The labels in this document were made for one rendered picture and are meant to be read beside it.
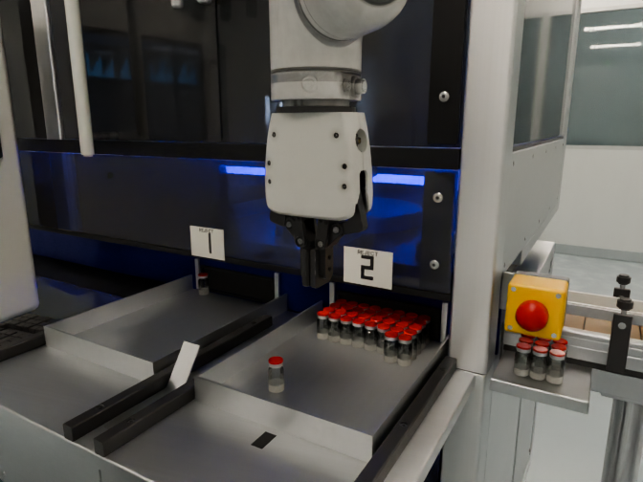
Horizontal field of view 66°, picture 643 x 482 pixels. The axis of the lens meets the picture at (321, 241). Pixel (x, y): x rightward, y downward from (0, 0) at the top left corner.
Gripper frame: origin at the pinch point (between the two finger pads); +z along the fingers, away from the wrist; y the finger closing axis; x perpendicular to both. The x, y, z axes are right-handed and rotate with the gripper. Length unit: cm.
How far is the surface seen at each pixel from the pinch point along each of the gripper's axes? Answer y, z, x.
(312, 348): 14.6, 22.2, -23.0
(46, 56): 86, -28, -28
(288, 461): 2.5, 22.4, 2.1
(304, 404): 6.8, 22.2, -8.2
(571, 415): -22, 111, -181
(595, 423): -31, 111, -180
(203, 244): 42, 9, -28
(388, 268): 3.6, 8.0, -27.8
